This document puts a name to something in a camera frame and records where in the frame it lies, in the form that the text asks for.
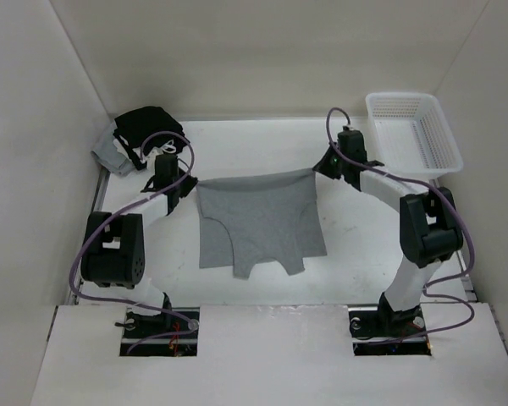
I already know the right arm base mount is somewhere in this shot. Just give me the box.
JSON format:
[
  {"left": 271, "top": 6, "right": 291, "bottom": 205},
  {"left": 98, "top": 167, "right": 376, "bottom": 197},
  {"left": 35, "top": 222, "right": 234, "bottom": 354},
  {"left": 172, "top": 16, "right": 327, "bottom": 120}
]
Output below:
[{"left": 348, "top": 306, "right": 432, "bottom": 356}]

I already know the folded white tank top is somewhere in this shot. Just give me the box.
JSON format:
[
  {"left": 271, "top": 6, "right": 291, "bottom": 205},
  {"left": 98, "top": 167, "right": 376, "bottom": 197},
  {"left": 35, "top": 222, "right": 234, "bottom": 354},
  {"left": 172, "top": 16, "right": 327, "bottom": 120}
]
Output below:
[{"left": 113, "top": 139, "right": 177, "bottom": 163}]

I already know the white plastic basket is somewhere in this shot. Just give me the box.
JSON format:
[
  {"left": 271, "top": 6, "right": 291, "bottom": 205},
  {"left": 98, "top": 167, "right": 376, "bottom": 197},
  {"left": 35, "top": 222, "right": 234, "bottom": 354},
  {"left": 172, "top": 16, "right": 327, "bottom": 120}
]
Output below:
[{"left": 365, "top": 92, "right": 463, "bottom": 180}]

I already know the grey tank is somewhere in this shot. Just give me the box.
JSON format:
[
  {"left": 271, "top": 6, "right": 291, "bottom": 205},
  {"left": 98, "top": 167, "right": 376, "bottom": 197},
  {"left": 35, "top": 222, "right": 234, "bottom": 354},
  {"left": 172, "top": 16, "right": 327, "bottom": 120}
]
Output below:
[
  {"left": 91, "top": 132, "right": 135, "bottom": 176},
  {"left": 196, "top": 168, "right": 327, "bottom": 280}
]

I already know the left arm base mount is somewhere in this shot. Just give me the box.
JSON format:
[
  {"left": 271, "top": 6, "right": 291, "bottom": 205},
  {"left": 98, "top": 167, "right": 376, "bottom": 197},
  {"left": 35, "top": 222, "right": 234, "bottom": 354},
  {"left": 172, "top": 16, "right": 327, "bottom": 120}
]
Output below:
[{"left": 114, "top": 308, "right": 200, "bottom": 358}]

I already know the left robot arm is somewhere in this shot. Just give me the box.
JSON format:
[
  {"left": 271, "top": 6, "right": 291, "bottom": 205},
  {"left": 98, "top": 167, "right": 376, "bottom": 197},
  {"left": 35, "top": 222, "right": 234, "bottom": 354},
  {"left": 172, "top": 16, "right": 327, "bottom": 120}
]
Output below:
[{"left": 80, "top": 155, "right": 197, "bottom": 337}]

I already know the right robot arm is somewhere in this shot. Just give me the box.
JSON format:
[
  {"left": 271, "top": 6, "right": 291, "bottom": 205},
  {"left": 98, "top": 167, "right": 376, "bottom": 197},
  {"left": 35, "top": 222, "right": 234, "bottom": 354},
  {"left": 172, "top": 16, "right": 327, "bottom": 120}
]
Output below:
[{"left": 313, "top": 126, "right": 463, "bottom": 340}]

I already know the folded black tank top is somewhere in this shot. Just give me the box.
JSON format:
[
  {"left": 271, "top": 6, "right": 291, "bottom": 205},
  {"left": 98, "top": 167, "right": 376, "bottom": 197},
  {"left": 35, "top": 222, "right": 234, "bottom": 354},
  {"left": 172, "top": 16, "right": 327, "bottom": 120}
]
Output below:
[{"left": 113, "top": 106, "right": 186, "bottom": 171}]

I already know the folded grey tank top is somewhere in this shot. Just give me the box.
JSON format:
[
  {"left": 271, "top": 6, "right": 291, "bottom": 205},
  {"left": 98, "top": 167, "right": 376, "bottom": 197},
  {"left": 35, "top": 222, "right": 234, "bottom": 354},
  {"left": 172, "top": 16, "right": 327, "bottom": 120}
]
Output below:
[{"left": 91, "top": 132, "right": 135, "bottom": 176}]

